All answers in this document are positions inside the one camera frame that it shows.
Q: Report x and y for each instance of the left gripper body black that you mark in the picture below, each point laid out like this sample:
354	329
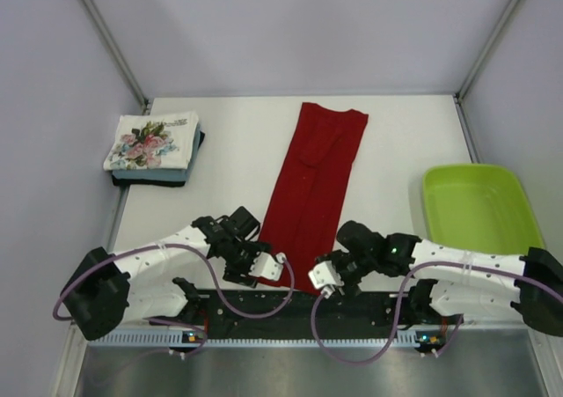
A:
240	258

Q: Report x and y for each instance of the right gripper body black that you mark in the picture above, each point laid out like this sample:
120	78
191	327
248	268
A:
351	268

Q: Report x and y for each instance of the red t shirt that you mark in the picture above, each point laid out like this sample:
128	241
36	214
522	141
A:
304	210

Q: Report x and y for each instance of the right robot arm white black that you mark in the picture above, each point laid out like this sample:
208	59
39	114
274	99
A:
452	281

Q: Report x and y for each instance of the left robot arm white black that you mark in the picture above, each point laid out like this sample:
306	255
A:
158	279

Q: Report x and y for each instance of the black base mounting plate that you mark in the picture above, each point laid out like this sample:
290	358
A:
368	315

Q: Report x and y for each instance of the white floral folded t shirt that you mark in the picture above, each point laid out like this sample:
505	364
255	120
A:
147	142

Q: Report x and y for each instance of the green plastic bin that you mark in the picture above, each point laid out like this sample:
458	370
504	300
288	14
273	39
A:
479	207

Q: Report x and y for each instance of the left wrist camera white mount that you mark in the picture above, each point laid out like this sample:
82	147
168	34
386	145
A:
269	267

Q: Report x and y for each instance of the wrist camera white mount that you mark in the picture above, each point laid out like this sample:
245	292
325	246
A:
323	276
269	267

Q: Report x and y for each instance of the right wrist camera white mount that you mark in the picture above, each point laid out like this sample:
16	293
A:
323	276

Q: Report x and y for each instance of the white slotted cable duct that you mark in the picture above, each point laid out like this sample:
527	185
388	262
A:
180	339

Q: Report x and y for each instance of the left corner aluminium post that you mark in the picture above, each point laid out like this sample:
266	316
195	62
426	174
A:
114	51

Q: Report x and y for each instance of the corner aluminium post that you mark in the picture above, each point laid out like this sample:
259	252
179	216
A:
501	26
114	51

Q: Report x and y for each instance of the right corner aluminium post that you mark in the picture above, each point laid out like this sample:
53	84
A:
501	26

